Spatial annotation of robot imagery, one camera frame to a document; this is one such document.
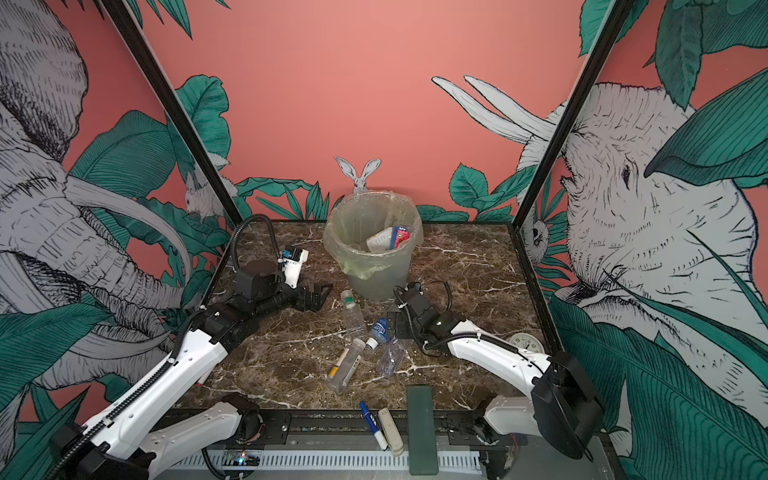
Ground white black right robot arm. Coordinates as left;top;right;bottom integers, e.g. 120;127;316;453
393;282;605;459

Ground white eraser bar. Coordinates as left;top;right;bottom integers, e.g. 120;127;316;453
378;408;405;457

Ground clear bottle yellow inside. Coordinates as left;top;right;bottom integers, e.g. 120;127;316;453
327;338;366;393

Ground dark green flat block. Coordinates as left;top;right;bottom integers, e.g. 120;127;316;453
406;385;439;476

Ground white bottle yellow logo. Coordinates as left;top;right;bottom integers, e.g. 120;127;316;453
366;226;392;253

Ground blue white marker pen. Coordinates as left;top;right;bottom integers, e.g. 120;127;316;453
358;402;388;451

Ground black right frame post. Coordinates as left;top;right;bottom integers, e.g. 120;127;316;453
512;0;635;232

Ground Fiji bottle red blue label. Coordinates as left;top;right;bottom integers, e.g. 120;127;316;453
389;226;410;250

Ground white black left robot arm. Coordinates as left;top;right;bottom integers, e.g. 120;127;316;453
45;214;333;479

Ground black frame post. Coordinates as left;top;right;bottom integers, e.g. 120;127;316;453
100;0;243;225
512;0;635;232

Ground black left frame post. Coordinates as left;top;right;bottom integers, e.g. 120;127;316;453
100;0;243;225

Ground grey bin with green liner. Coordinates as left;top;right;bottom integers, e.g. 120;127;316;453
323;191;424;300

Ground white slotted cable duct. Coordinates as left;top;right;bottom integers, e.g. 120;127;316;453
171;449;485;475

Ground clear bottle pink blue label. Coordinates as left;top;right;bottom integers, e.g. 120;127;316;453
376;338;408;379

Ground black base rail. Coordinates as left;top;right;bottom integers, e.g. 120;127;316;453
244;409;527;449

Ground clear bottle green cap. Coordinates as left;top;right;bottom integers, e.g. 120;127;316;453
340;289;366;340

